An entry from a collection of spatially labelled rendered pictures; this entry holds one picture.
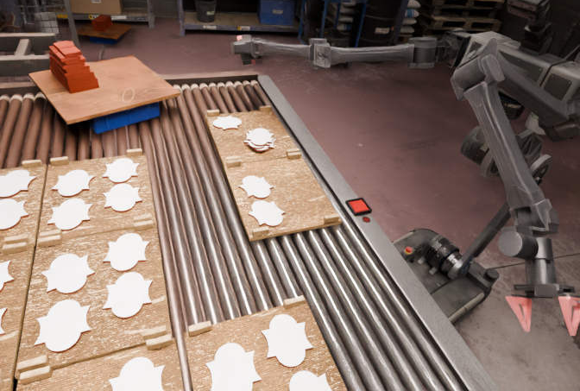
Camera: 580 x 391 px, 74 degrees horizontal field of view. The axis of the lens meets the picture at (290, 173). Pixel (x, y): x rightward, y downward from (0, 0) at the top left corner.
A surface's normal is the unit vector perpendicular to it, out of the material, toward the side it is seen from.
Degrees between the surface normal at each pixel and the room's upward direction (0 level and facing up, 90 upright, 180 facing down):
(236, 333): 0
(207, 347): 0
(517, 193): 87
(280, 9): 90
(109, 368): 0
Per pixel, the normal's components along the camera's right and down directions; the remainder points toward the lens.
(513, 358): 0.11, -0.78
